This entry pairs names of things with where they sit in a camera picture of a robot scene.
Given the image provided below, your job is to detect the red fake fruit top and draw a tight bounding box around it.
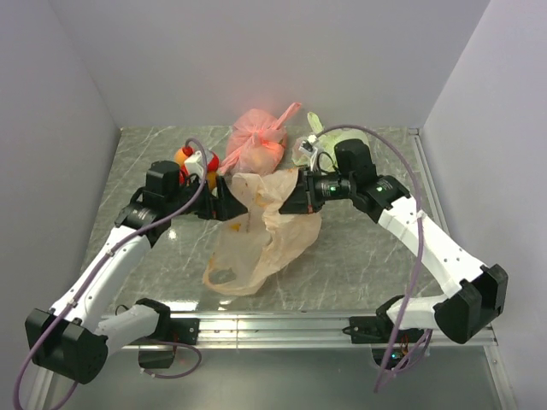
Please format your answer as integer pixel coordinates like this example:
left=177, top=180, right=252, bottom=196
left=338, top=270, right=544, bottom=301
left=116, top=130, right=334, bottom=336
left=206, top=151, right=220, bottom=173

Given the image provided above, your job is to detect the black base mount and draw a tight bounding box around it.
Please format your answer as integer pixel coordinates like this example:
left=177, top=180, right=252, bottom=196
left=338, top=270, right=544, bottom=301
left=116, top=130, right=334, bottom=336
left=129, top=318, right=203, bottom=375
left=342, top=316, right=425, bottom=370

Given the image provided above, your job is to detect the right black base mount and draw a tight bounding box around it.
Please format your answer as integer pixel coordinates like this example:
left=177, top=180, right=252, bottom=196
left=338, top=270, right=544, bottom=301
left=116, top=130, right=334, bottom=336
left=342, top=316, right=425, bottom=370

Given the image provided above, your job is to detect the green tied plastic bag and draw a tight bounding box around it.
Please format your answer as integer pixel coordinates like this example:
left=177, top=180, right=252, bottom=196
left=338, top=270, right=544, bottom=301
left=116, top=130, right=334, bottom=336
left=291, top=112, right=369, bottom=172

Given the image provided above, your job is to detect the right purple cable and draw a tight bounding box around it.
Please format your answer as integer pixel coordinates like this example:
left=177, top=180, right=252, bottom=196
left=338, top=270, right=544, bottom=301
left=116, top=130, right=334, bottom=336
left=314, top=124, right=432, bottom=394

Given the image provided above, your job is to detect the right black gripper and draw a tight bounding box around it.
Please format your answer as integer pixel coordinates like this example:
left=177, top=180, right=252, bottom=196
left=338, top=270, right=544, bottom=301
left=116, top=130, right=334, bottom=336
left=279, top=166, right=356, bottom=214

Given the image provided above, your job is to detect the pink tied plastic bag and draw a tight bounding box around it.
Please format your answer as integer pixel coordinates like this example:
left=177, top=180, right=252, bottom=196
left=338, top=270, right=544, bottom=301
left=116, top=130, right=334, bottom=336
left=219, top=102, right=301, bottom=176

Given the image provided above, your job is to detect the orange plastic bag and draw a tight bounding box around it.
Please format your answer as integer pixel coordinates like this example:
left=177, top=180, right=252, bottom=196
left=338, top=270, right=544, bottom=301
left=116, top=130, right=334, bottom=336
left=203, top=168, right=321, bottom=296

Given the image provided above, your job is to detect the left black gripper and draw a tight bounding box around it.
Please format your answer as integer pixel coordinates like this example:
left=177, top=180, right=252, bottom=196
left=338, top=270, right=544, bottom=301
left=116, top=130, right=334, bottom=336
left=167, top=174, right=247, bottom=220

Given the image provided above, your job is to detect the orange fake peach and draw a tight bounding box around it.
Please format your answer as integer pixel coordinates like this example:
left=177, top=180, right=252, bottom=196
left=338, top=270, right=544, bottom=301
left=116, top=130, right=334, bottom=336
left=174, top=147, right=188, bottom=167

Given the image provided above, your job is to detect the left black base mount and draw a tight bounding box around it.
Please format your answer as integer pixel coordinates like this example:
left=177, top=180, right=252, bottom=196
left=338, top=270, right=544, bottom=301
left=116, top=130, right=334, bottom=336
left=129, top=318, right=203, bottom=375

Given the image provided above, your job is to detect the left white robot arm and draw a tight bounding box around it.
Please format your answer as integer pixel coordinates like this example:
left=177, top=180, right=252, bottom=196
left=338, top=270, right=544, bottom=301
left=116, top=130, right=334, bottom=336
left=25, top=161, right=247, bottom=384

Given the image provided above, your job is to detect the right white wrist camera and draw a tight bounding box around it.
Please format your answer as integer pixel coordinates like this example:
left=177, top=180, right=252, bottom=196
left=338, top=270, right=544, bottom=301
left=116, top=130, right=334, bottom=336
left=295, top=134, right=325, bottom=171

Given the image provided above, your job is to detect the small orange fake fruit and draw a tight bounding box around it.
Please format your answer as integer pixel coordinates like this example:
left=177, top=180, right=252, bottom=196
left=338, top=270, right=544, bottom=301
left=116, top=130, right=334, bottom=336
left=206, top=172, right=217, bottom=191

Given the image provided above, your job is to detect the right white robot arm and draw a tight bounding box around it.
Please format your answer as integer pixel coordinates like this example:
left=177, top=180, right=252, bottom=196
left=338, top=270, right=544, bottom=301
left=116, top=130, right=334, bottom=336
left=279, top=135, right=509, bottom=344

